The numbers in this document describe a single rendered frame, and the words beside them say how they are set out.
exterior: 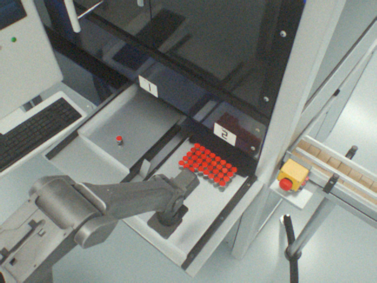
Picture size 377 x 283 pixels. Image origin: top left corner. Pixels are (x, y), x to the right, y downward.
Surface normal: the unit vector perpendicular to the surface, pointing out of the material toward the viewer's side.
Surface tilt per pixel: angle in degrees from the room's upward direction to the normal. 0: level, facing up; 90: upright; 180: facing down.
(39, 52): 90
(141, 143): 0
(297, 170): 0
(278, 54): 90
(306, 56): 90
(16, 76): 90
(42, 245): 10
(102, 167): 0
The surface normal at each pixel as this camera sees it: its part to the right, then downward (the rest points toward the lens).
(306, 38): -0.62, 0.65
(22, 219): -0.03, -0.40
